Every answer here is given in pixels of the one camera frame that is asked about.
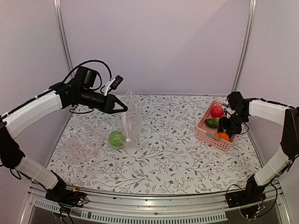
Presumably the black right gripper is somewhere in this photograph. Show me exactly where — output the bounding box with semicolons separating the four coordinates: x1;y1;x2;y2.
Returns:
218;111;248;134

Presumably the orange toy fruit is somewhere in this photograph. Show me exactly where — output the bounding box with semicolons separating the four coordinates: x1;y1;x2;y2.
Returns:
215;132;230;141

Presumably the clear zip top bag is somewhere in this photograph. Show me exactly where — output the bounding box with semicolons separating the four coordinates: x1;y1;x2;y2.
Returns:
109;88;142;149

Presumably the green yellow toy mango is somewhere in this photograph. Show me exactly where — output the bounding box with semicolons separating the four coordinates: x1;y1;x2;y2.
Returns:
205;118;220;129

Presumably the red toy apple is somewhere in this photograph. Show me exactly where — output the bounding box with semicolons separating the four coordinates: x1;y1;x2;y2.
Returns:
211;106;224;118

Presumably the green toy apple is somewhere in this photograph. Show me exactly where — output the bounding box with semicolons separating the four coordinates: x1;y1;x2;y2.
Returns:
108;131;125;147

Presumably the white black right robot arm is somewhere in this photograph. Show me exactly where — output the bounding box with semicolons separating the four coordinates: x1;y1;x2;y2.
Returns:
218;91;299;208

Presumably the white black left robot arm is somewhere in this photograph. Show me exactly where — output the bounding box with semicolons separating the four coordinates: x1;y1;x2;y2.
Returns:
0;60;128;207

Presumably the pink perforated plastic basket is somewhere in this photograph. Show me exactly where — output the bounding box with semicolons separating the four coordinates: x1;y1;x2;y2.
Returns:
195;100;235;151

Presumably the floral patterned table mat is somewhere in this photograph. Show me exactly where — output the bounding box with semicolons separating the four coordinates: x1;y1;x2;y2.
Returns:
48;95;261;195

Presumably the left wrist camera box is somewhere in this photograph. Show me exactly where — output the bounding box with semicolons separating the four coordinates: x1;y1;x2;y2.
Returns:
110;75;123;90

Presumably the aluminium front frame rail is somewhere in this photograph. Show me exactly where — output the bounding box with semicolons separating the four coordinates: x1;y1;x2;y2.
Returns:
20;181;292;224

